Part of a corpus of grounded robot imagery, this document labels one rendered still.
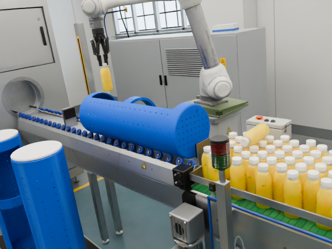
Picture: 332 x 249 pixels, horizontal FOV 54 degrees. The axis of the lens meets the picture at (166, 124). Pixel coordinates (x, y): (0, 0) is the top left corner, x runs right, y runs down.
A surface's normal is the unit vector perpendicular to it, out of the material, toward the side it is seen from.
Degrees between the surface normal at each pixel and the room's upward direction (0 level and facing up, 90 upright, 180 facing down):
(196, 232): 90
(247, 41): 90
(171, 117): 46
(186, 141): 90
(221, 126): 90
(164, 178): 70
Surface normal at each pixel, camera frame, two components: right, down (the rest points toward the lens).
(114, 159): -0.69, -0.04
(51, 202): 0.45, 0.22
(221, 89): 0.14, 0.40
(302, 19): -0.72, 0.29
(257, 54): 0.68, 0.15
